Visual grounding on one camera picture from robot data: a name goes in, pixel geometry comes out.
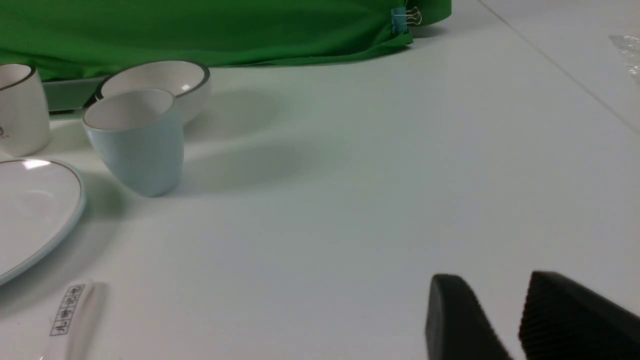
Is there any green tray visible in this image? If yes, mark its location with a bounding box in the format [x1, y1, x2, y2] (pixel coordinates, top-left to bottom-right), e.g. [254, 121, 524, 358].
[42, 76, 106, 115]

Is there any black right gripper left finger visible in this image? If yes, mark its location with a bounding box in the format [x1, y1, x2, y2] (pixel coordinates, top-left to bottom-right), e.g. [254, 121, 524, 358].
[425, 273, 512, 360]

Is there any clear plastic wrap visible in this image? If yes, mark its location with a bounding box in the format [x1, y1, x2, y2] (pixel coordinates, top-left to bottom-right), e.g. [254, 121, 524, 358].
[609, 35, 640, 85]

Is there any white black-rimmed bowl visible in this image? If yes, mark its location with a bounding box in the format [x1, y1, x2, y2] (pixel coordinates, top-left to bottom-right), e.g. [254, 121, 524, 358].
[94, 60, 211, 125]

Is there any blue binder clip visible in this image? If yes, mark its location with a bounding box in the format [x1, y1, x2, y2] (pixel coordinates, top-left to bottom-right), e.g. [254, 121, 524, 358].
[391, 6, 423, 35]

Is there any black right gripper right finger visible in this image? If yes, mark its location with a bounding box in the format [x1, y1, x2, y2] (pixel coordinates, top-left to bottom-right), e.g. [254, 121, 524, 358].
[518, 270, 640, 360]

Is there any green backdrop cloth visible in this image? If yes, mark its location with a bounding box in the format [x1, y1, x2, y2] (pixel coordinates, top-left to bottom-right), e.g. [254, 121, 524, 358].
[0, 0, 453, 81]

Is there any white bicycle cup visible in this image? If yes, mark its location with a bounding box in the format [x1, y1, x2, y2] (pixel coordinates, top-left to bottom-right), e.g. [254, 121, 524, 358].
[0, 63, 51, 158]

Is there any white spoon with characters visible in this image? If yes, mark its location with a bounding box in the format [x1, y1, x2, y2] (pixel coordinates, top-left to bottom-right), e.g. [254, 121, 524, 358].
[39, 278, 108, 360]

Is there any light blue cup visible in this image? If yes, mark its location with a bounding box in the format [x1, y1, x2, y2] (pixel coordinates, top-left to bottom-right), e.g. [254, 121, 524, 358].
[82, 88, 185, 198]

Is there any light blue plate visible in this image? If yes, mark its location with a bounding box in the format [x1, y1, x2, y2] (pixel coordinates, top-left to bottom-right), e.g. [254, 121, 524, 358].
[0, 158, 87, 284]

